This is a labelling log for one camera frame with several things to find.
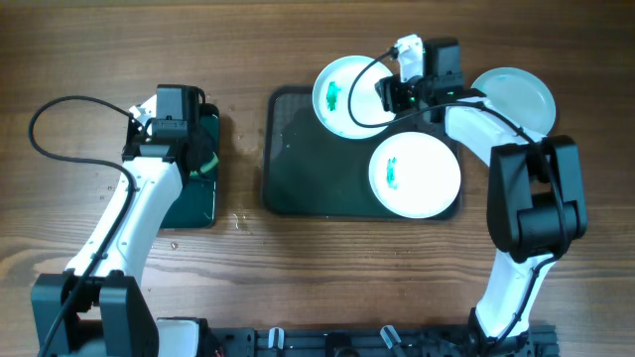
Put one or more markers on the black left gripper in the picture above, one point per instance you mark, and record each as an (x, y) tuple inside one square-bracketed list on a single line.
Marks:
[(201, 153)]

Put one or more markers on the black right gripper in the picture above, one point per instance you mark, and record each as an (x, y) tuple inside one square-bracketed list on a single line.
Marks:
[(388, 94)]

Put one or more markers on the green yellow sponge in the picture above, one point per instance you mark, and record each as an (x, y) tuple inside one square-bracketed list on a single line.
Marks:
[(205, 168)]

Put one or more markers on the white top plate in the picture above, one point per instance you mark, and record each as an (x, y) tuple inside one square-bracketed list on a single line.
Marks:
[(331, 92)]

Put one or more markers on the white plate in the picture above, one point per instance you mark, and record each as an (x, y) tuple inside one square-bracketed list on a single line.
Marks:
[(414, 175), (331, 92), (521, 96)]

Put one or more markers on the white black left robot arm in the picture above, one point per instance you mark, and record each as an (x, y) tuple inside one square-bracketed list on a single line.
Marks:
[(169, 173)]

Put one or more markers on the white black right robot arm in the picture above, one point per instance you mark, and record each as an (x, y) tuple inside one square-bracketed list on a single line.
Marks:
[(535, 202)]

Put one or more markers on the black water basin tray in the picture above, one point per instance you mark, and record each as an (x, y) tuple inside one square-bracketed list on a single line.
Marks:
[(195, 207)]

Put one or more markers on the black plate tray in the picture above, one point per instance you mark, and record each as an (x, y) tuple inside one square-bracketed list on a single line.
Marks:
[(310, 172)]

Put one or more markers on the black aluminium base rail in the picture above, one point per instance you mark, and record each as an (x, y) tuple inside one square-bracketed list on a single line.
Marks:
[(430, 341)]

